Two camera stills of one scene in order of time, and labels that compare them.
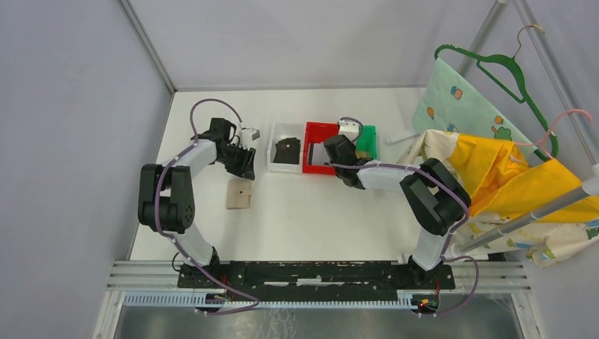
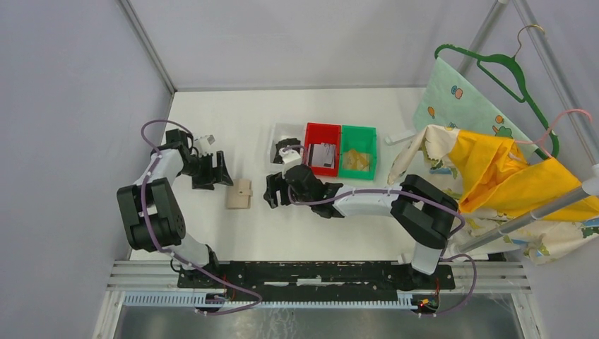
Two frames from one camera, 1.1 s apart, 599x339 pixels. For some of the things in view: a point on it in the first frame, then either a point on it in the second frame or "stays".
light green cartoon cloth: x=452 y=102 stays
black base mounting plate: x=316 y=275 stays
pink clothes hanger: x=544 y=140 stays
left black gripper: x=246 y=167 -> x=216 y=175
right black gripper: x=351 y=145 -> x=275 y=183
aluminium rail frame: x=161 y=277 stays
